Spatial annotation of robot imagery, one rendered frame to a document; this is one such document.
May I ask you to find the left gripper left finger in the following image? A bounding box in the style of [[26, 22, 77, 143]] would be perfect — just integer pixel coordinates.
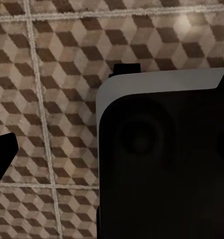
[[0, 132, 18, 180]]

